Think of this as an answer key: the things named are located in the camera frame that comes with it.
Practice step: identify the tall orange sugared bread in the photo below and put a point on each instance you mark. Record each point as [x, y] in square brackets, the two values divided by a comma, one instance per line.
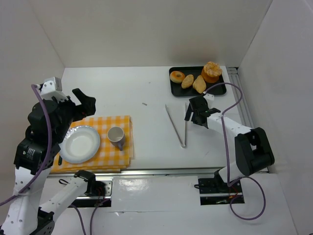
[211, 72]

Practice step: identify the purple white mug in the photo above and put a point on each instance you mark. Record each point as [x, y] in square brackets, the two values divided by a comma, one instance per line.
[117, 137]

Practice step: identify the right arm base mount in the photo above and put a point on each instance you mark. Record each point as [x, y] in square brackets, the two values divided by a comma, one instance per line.
[214, 193]

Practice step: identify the metal tongs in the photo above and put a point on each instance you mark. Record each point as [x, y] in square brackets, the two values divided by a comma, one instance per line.
[176, 114]

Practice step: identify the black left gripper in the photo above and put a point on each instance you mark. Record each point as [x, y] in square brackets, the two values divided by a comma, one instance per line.
[79, 107]

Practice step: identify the yellow checkered cloth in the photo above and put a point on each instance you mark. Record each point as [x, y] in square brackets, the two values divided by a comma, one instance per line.
[108, 158]

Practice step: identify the aluminium rail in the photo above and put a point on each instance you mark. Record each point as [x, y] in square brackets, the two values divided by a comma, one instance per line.
[157, 172]

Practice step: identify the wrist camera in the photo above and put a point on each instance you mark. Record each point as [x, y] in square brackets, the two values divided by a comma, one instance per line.
[51, 86]
[209, 97]

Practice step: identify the white blue-rimmed plate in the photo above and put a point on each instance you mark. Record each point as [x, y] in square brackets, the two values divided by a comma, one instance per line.
[80, 144]

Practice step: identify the pointed bread roll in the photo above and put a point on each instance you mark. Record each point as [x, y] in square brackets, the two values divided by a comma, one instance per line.
[199, 84]

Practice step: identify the ring donut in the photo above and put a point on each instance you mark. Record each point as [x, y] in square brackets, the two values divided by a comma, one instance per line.
[177, 76]

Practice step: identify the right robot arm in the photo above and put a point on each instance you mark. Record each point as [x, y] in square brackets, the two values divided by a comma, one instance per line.
[247, 150]

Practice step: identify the black tray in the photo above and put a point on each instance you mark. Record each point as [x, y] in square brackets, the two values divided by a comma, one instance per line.
[178, 91]

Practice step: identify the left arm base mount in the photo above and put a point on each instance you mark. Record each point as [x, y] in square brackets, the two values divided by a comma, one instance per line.
[100, 197]

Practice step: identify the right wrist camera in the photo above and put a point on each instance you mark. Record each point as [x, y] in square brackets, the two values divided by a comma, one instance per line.
[209, 97]

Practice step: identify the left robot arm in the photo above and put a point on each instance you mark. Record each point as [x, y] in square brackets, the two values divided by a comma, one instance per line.
[49, 122]

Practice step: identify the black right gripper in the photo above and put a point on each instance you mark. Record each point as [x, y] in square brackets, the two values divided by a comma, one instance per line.
[195, 113]

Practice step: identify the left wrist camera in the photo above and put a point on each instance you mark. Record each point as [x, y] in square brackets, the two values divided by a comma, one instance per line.
[51, 86]

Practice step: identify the oval bread roll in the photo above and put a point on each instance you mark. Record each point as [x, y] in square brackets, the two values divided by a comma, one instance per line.
[188, 81]

